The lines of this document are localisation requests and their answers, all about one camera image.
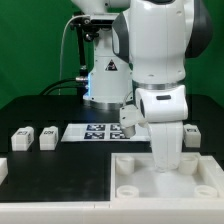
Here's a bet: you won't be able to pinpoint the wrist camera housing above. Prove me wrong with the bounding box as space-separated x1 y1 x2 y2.
119 104 146 138

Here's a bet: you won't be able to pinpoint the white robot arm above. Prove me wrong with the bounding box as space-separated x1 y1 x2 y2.
71 0 212 171

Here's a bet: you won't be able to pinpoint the white obstacle fence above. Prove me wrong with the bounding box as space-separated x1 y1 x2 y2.
0 157 224 224

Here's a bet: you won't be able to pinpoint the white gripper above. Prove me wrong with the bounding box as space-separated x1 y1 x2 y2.
135 85 188 172

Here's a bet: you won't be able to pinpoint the marker sheet with tags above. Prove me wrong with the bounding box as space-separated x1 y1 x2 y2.
61 123 150 142

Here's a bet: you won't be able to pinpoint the black camera on mount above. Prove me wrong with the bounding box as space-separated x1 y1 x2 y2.
69 13 117 42

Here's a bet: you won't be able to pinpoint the white cable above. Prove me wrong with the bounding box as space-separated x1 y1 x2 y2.
58 14 84 96

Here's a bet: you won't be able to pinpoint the white square tabletop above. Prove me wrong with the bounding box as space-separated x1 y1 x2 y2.
110 153 224 200

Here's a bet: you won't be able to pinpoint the black mount pole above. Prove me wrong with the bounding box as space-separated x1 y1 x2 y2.
76 27 88 98

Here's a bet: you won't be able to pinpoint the black cables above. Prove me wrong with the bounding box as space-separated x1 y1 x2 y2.
39 77 89 96

